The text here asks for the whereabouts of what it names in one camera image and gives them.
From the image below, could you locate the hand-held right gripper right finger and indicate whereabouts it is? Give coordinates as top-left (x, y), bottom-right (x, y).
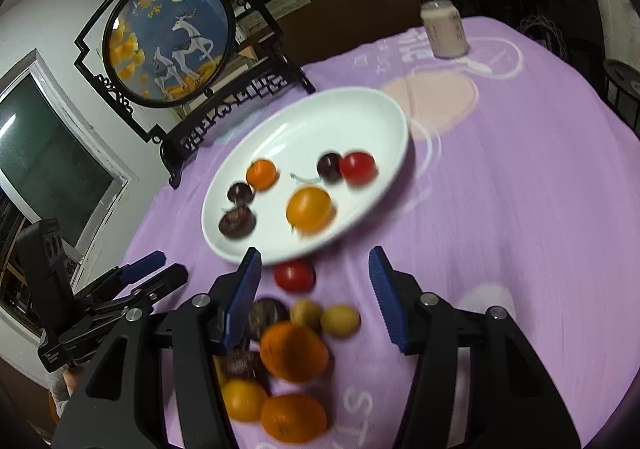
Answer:
top-left (368, 245), bottom-right (583, 449)

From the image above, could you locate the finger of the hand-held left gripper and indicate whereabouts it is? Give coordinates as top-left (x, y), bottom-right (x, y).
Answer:
top-left (57, 263), bottom-right (190, 355)
top-left (75, 250), bottom-right (167, 302)

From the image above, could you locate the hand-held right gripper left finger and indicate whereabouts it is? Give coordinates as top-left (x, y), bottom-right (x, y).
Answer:
top-left (50, 246), bottom-right (263, 449)

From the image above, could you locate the dark brown water chestnut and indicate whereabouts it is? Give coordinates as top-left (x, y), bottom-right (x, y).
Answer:
top-left (227, 182), bottom-right (256, 206)
top-left (218, 206), bottom-right (258, 241)
top-left (221, 348), bottom-right (273, 392)
top-left (247, 298), bottom-right (290, 341)

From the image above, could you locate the tan longan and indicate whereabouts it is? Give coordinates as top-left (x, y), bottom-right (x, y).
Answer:
top-left (320, 305), bottom-right (361, 337)
top-left (290, 299), bottom-right (323, 332)

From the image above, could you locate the red cherry tomato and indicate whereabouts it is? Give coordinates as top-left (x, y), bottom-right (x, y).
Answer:
top-left (274, 259), bottom-right (317, 292)
top-left (340, 150), bottom-right (377, 184)

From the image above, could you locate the large orange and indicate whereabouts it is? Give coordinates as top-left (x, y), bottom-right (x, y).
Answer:
top-left (260, 394), bottom-right (328, 444)
top-left (259, 321), bottom-right (330, 384)

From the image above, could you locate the yellow orange tomato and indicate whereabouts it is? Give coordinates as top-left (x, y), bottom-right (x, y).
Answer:
top-left (286, 186), bottom-right (333, 235)
top-left (221, 378), bottom-right (268, 422)

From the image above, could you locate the white oval plate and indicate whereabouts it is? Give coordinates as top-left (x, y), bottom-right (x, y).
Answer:
top-left (201, 86), bottom-right (410, 266)

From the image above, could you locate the person's left hand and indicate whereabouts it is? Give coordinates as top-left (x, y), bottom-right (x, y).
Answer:
top-left (49, 368), bottom-right (78, 417)

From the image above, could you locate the white framed window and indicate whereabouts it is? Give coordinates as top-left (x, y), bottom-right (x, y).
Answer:
top-left (0, 49), bottom-right (133, 255)

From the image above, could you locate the small orange tangerine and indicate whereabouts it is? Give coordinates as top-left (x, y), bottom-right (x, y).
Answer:
top-left (246, 158), bottom-right (278, 190)

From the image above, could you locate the purple printed tablecloth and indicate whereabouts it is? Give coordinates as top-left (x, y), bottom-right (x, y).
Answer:
top-left (120, 16), bottom-right (640, 449)

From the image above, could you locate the round deer screen ornament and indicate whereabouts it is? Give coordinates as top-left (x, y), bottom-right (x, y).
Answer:
top-left (74, 0), bottom-right (317, 190)

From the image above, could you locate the white beverage can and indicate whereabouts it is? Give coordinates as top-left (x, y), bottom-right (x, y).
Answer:
top-left (420, 0), bottom-right (469, 58)

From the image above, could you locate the brown cardboard board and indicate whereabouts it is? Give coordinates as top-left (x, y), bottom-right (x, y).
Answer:
top-left (277, 0), bottom-right (426, 67)

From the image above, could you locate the white wire frame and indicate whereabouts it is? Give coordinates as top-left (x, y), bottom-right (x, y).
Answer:
top-left (520, 14), bottom-right (566, 60)

